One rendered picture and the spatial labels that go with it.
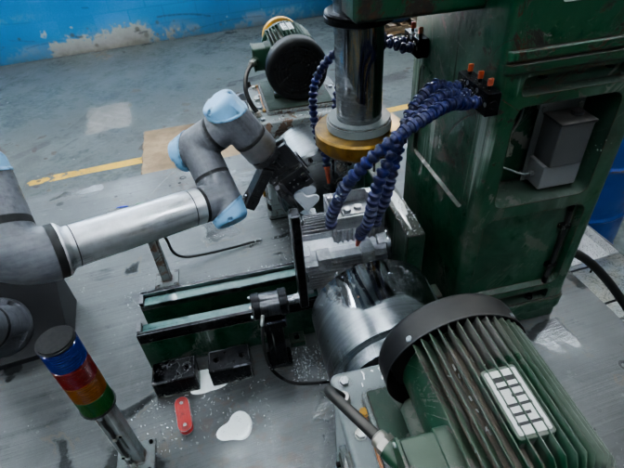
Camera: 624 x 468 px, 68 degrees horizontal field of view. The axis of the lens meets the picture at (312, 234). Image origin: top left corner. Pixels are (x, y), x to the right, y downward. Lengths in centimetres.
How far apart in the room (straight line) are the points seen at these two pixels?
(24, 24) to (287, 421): 602
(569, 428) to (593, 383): 77
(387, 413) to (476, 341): 20
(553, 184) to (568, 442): 65
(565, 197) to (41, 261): 97
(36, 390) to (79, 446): 22
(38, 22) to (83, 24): 46
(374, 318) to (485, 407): 33
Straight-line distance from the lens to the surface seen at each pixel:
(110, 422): 101
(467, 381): 51
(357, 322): 81
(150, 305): 125
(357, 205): 107
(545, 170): 102
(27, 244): 85
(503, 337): 56
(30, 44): 671
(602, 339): 137
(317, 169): 124
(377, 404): 70
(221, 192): 95
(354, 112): 91
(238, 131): 95
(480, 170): 92
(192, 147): 98
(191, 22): 653
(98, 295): 151
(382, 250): 108
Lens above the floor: 178
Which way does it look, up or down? 40 degrees down
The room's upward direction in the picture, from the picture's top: 5 degrees counter-clockwise
